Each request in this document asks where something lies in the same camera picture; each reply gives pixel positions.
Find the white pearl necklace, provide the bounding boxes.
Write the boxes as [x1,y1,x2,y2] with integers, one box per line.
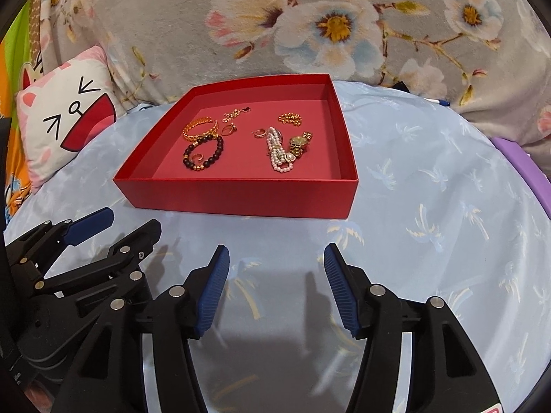
[264,127,298,174]

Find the light blue palm print sheet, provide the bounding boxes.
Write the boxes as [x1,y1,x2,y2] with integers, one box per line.
[4,80,551,413]

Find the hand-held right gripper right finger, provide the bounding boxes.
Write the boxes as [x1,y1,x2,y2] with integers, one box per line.
[323,242,502,413]

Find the cartoon cat pillow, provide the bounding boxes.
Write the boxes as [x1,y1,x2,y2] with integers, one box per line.
[16,45,118,188]

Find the grey floral blanket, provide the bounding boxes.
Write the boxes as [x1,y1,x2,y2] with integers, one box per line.
[30,0,551,164]

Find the gold chain link bracelet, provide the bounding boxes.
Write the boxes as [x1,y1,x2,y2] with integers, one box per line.
[183,117,218,141]

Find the dark bead bracelet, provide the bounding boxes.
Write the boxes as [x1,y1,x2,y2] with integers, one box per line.
[183,134,226,171]

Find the colourful cartoon blanket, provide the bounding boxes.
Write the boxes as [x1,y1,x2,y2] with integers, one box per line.
[0,0,46,224]

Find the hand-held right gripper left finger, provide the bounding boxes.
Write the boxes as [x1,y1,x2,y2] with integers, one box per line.
[56,244,231,413]

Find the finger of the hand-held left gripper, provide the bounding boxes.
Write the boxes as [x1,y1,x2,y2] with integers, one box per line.
[34,219,163,302]
[5,207,115,268]

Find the purple mat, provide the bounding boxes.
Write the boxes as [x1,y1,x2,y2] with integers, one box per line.
[491,137,551,220]

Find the gold pendant chain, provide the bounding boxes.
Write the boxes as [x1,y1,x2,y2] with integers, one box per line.
[221,107,253,124]

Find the gold wristwatch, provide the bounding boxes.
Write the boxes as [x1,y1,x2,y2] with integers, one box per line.
[282,131,314,164]

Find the red cardboard box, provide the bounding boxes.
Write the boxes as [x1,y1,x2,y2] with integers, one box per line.
[113,73,360,219]

